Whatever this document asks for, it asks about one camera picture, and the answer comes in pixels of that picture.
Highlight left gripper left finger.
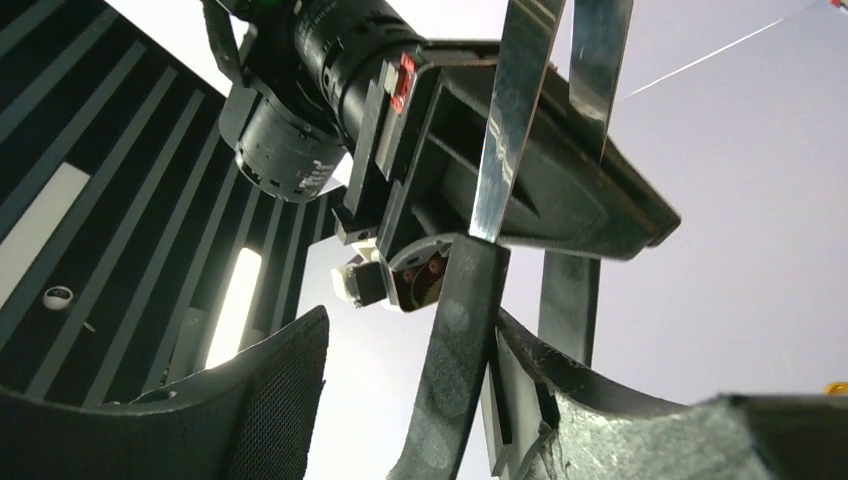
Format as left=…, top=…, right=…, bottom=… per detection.
left=1, top=306, right=329, bottom=479

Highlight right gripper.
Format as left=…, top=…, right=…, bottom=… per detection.
left=333, top=40, right=680, bottom=312

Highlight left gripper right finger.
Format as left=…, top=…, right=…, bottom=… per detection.
left=483, top=312, right=847, bottom=479

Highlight metal tongs black tips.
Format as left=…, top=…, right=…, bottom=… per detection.
left=387, top=0, right=635, bottom=480

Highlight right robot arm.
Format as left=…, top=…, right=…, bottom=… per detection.
left=203, top=1, right=680, bottom=312

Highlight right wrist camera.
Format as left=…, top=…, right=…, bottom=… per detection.
left=330, top=261, right=388, bottom=308

